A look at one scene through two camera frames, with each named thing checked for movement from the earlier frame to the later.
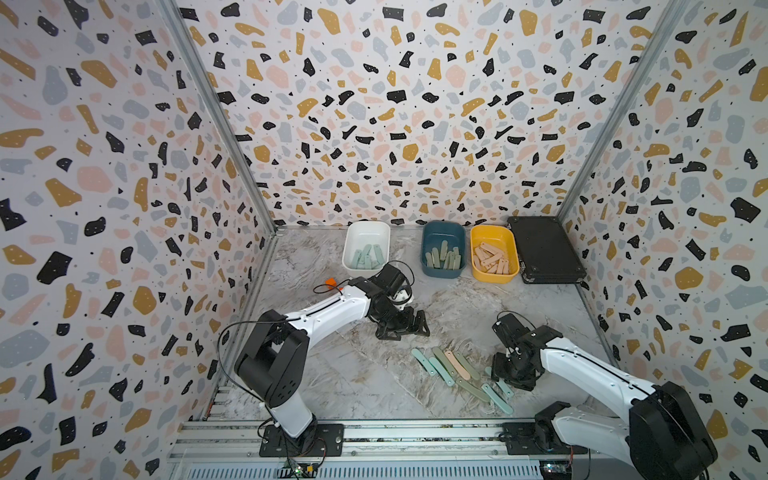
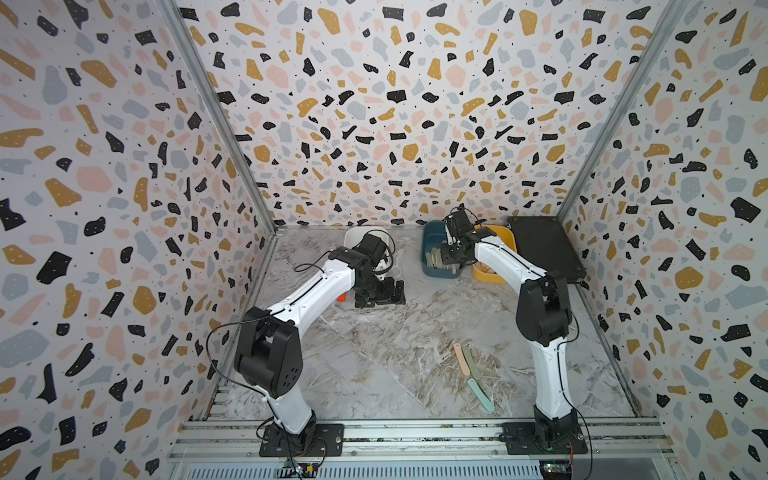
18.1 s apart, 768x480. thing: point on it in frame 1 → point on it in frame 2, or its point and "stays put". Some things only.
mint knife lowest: (496, 399) → (485, 401)
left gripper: (407, 326) → (388, 297)
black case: (545, 251) stays put
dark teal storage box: (432, 234) stays put
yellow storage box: (501, 237) stays put
